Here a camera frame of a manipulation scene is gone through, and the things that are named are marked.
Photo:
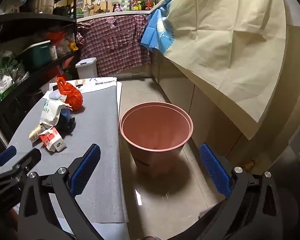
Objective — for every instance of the red plastic bag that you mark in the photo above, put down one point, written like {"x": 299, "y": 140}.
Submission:
{"x": 72, "y": 97}

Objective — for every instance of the black shelving rack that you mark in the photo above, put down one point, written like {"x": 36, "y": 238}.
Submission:
{"x": 27, "y": 21}

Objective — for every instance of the metal pot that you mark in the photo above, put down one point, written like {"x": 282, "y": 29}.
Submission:
{"x": 42, "y": 1}

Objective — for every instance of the green printed plastic bag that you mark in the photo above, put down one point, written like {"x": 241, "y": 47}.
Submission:
{"x": 2, "y": 63}

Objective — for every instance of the red bag on shelf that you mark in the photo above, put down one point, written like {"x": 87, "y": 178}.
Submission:
{"x": 57, "y": 36}

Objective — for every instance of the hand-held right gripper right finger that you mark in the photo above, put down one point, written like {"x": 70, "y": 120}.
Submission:
{"x": 212, "y": 167}

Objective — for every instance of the clear bag of white items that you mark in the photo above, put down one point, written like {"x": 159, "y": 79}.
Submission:
{"x": 64, "y": 47}

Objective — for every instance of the green white food packet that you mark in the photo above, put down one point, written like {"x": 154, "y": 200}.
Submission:
{"x": 3, "y": 86}

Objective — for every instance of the metal grater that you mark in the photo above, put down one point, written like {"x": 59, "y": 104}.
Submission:
{"x": 81, "y": 1}

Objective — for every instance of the red plaid shirt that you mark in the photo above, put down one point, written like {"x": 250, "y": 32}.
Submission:
{"x": 115, "y": 45}

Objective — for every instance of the beige cloth with blue print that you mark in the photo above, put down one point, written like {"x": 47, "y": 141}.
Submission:
{"x": 227, "y": 42}

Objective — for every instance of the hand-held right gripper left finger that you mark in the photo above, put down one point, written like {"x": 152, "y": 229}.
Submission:
{"x": 86, "y": 170}

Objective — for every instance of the yellow toy figure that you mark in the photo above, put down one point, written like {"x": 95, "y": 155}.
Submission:
{"x": 73, "y": 46}

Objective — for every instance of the jar with white label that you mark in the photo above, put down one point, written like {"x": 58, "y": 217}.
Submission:
{"x": 54, "y": 52}

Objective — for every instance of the red printed sack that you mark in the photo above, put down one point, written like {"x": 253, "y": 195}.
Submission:
{"x": 62, "y": 70}

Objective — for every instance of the row of condiment bottles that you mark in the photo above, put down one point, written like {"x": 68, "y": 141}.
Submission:
{"x": 140, "y": 5}

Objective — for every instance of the pink doll figure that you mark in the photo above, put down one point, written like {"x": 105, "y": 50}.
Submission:
{"x": 118, "y": 7}

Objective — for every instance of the metal sink faucet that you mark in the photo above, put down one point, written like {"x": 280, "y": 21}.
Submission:
{"x": 103, "y": 1}

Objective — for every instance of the pink plastic bucket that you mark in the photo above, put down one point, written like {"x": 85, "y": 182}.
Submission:
{"x": 155, "y": 135}

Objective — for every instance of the small beige carton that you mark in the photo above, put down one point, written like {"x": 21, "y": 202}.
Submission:
{"x": 36, "y": 132}

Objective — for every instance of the white lidded bin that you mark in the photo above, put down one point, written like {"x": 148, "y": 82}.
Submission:
{"x": 86, "y": 67}

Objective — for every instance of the red white carton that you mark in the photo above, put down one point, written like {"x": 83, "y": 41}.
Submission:
{"x": 51, "y": 140}

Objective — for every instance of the green storage box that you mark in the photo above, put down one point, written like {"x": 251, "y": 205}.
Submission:
{"x": 35, "y": 53}

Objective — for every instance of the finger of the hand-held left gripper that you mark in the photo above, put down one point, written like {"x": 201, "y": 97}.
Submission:
{"x": 27, "y": 160}
{"x": 5, "y": 155}

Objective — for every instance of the grey table mat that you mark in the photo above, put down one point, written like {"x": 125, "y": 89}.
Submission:
{"x": 95, "y": 135}

